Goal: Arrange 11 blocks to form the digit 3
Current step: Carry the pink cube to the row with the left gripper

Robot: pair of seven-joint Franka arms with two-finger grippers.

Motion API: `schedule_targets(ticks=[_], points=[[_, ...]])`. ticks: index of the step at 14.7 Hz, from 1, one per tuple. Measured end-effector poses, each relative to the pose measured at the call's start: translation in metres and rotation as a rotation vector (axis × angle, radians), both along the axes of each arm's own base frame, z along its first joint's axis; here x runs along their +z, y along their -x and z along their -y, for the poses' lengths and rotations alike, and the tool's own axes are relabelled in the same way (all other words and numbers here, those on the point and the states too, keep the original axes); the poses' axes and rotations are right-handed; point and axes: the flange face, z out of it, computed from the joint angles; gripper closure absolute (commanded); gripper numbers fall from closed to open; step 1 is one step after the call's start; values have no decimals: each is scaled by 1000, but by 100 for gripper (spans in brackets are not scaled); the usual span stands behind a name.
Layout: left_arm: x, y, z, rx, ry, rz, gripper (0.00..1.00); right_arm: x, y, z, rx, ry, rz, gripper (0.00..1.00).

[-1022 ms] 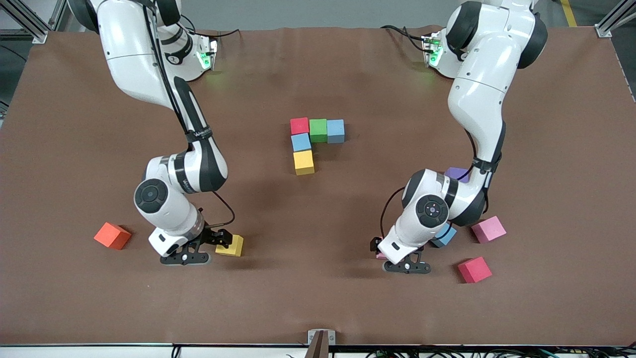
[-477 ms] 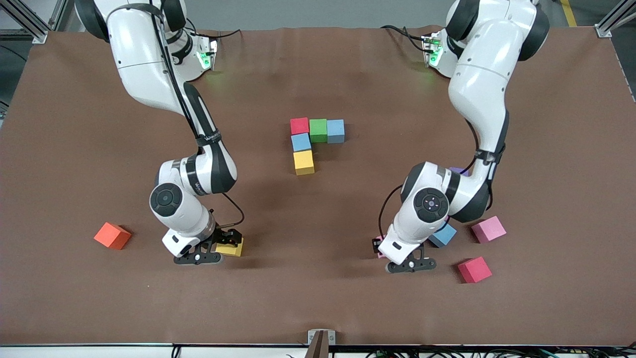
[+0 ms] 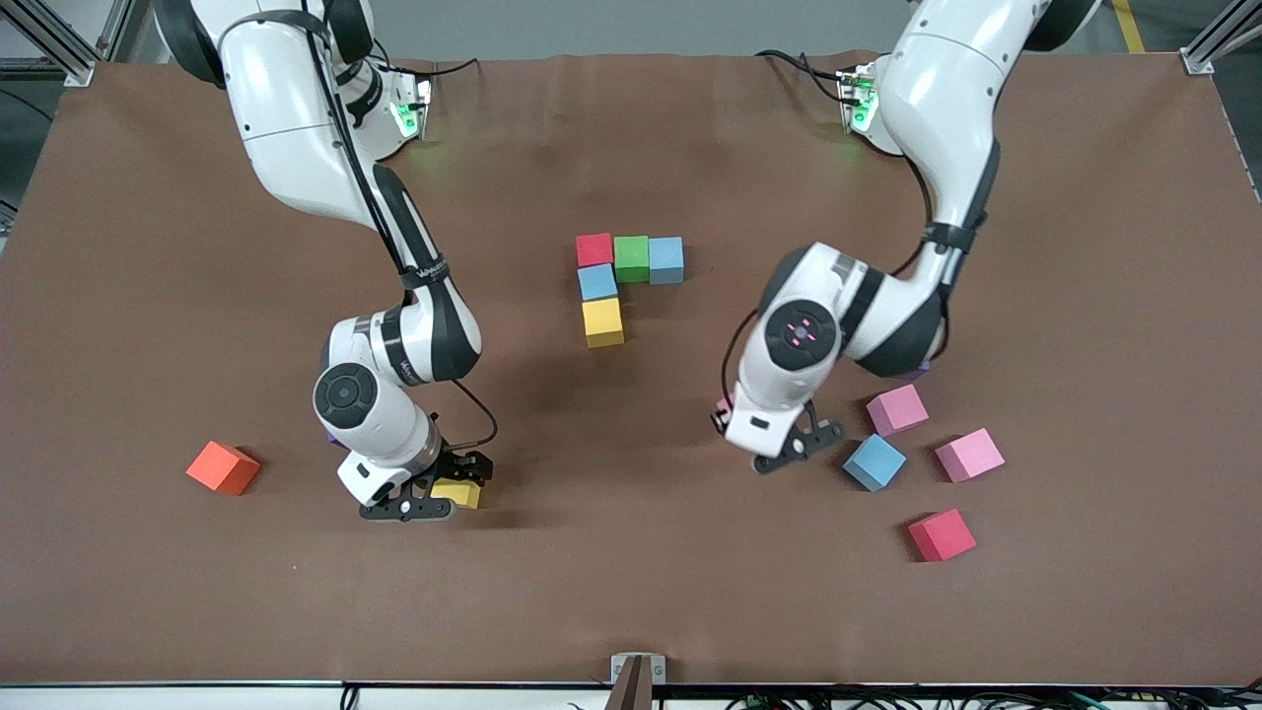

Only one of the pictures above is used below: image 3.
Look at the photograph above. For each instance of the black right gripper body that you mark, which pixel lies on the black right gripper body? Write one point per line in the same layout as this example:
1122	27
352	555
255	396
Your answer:
459	464

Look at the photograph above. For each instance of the yellow foam block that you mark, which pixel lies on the yellow foam block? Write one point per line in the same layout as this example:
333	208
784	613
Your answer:
602	323
458	493

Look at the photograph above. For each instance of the light blue foam block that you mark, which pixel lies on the light blue foam block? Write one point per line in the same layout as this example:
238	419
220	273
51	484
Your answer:
874	461
597	282
667	261

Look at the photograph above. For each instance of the green foam block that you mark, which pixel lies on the green foam block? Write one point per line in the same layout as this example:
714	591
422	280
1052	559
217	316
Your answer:
632	259

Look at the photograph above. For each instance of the red foam block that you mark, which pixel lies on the red foam block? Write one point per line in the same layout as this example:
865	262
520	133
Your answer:
942	534
595	249

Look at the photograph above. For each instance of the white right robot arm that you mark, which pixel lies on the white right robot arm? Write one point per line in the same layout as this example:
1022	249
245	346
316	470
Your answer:
296	128

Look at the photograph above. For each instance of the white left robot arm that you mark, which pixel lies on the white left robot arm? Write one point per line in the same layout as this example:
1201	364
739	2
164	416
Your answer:
946	89

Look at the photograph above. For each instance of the brown table mat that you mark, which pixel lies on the brown table mat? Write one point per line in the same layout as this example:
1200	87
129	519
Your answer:
631	592

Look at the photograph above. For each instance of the orange foam block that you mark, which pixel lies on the orange foam block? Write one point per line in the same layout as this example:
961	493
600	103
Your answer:
223	467

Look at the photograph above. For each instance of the aluminium frame post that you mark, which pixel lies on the aluminium frame post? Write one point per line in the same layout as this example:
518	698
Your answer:
59	44
1208	44

